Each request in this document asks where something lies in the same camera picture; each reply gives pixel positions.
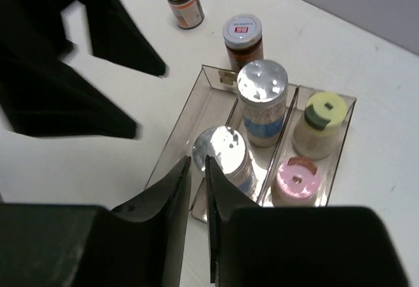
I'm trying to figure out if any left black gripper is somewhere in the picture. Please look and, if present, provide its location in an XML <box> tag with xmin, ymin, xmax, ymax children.
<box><xmin>1</xmin><ymin>0</ymin><xmax>167</xmax><ymax>139</ymax></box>

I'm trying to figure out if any pink cap spice bottle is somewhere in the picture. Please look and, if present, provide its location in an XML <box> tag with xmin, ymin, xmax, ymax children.
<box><xmin>271</xmin><ymin>156</ymin><xmax>321</xmax><ymax>206</ymax></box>

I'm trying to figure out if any yellow cap spice bottle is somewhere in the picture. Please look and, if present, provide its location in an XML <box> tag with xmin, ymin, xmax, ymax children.
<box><xmin>292</xmin><ymin>92</ymin><xmax>348</xmax><ymax>160</ymax></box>

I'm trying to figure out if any silver lid pearl jar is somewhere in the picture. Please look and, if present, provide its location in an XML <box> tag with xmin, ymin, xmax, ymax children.
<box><xmin>192</xmin><ymin>126</ymin><xmax>257</xmax><ymax>197</ymax></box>
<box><xmin>236</xmin><ymin>60</ymin><xmax>289</xmax><ymax>147</ymax></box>

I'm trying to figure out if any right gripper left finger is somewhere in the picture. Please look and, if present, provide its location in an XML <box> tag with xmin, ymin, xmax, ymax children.
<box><xmin>1</xmin><ymin>157</ymin><xmax>191</xmax><ymax>286</ymax></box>

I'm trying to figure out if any right red label spice jar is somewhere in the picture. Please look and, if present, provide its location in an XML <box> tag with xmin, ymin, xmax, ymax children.
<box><xmin>223</xmin><ymin>14</ymin><xmax>264</xmax><ymax>71</ymax></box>

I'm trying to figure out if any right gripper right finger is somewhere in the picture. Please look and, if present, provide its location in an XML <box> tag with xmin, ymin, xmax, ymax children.
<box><xmin>206</xmin><ymin>157</ymin><xmax>409</xmax><ymax>286</ymax></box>

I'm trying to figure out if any clear acrylic organizer tray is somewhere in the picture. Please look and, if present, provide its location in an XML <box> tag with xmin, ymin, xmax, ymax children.
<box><xmin>149</xmin><ymin>66</ymin><xmax>356</xmax><ymax>221</ymax></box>

